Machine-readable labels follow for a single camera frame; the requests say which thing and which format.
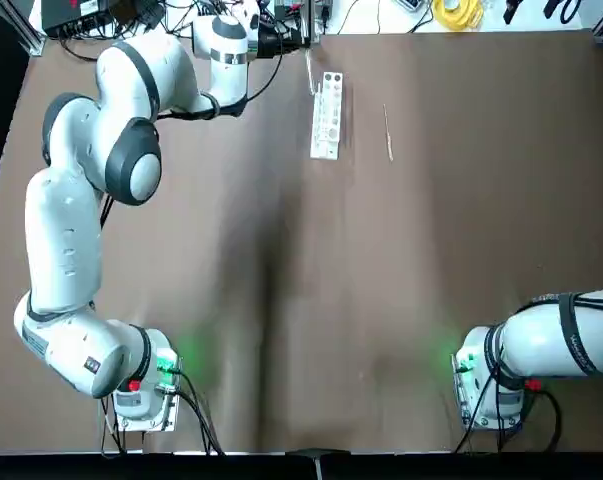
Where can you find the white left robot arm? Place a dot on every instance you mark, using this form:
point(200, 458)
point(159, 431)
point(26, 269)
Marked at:
point(63, 240)

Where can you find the black computer box red logo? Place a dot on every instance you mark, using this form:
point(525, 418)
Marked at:
point(71, 15)

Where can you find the grey terminal device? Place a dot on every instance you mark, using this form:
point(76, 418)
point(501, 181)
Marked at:
point(326, 9)

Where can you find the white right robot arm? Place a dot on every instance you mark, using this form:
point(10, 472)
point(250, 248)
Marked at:
point(536, 345)

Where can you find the white test tube rack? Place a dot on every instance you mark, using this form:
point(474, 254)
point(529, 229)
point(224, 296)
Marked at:
point(321, 150)

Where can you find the yellow plastic container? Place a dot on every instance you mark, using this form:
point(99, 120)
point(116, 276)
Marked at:
point(453, 17)

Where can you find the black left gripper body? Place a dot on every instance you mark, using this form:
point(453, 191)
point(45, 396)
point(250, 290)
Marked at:
point(277, 43)

